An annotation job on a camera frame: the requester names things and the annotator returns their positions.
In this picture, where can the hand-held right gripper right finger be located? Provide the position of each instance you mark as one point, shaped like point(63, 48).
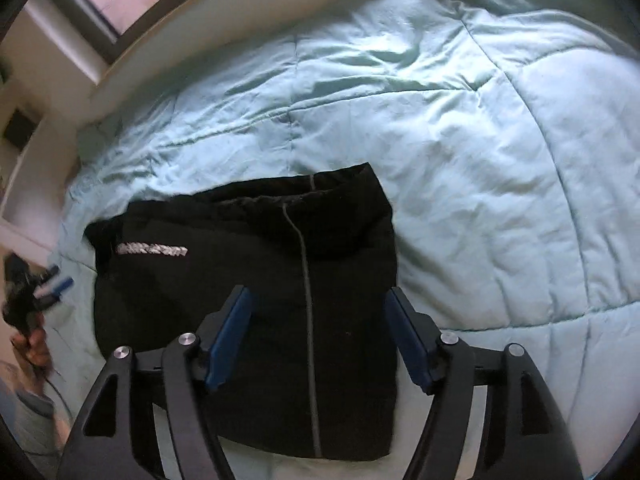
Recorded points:
point(407, 337)

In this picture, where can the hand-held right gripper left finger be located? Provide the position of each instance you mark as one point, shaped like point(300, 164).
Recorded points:
point(230, 340)

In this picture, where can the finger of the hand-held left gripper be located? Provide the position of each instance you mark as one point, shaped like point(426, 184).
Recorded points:
point(53, 271)
point(64, 286)

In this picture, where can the black hooded jacket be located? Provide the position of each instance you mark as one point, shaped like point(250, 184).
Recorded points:
point(240, 250)

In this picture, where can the person's left forearm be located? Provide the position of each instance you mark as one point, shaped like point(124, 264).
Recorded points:
point(27, 410)

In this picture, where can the person's left hand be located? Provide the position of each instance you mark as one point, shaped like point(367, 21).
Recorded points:
point(32, 350)

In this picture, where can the white bookshelf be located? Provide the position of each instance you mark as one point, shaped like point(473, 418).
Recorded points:
point(35, 180)

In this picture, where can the dark box on shelf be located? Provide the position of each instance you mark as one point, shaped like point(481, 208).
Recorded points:
point(19, 129)

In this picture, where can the light blue quilted blanket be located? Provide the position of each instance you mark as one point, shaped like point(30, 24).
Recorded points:
point(450, 160)

